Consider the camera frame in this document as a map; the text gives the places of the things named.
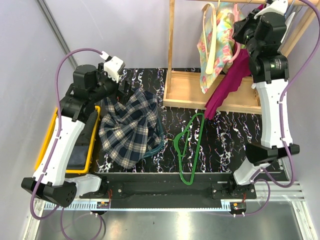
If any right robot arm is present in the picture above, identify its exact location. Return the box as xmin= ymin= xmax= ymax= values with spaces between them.
xmin=227 ymin=8 xmax=300 ymax=199

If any pink plastic hanger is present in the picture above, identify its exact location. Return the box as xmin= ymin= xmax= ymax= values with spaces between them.
xmin=228 ymin=42 xmax=241 ymax=63

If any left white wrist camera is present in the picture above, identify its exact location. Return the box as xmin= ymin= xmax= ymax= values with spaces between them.
xmin=100 ymin=51 xmax=125 ymax=83

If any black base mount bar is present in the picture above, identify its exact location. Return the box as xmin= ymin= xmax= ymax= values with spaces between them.
xmin=99 ymin=172 xmax=258 ymax=210

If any teal plastic bin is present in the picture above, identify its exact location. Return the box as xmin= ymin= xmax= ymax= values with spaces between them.
xmin=142 ymin=117 xmax=165 ymax=159

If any wooden clothes rack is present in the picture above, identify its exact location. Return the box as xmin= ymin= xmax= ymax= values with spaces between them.
xmin=163 ymin=0 xmax=315 ymax=114

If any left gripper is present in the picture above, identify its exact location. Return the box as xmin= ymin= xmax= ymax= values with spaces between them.
xmin=89 ymin=63 xmax=134 ymax=105

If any floral pastel skirt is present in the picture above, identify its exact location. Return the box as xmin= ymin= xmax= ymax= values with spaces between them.
xmin=197 ymin=2 xmax=244 ymax=94

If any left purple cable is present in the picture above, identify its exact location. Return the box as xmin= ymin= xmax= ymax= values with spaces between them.
xmin=29 ymin=48 xmax=111 ymax=240

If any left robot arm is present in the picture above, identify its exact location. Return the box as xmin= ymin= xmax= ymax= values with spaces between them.
xmin=21 ymin=60 xmax=125 ymax=208

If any purple cable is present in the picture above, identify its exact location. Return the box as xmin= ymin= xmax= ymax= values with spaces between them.
xmin=29 ymin=48 xmax=111 ymax=240
xmin=249 ymin=0 xmax=320 ymax=216

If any magenta pleated skirt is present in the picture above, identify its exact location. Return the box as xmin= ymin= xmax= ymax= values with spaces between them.
xmin=204 ymin=48 xmax=251 ymax=120

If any green plastic hanger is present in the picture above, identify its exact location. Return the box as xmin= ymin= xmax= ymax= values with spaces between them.
xmin=173 ymin=112 xmax=206 ymax=186

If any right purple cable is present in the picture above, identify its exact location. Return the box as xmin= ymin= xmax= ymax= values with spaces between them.
xmin=249 ymin=0 xmax=320 ymax=216

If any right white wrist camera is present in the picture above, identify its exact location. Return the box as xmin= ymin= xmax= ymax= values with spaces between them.
xmin=254 ymin=0 xmax=289 ymax=20

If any white garment on hanger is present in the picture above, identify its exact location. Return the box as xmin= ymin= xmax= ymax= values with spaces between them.
xmin=278 ymin=11 xmax=296 ymax=51

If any yellow plastic tray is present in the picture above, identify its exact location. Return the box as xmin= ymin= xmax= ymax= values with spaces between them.
xmin=34 ymin=105 xmax=101 ymax=175

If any plaid navy skirt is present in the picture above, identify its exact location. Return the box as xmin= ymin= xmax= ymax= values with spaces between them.
xmin=98 ymin=88 xmax=160 ymax=169

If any cream wooden hanger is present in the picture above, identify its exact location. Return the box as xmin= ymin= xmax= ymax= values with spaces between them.
xmin=201 ymin=2 xmax=221 ymax=75

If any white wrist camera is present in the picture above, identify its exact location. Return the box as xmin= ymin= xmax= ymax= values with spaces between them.
xmin=100 ymin=51 xmax=125 ymax=83
xmin=254 ymin=0 xmax=289 ymax=20

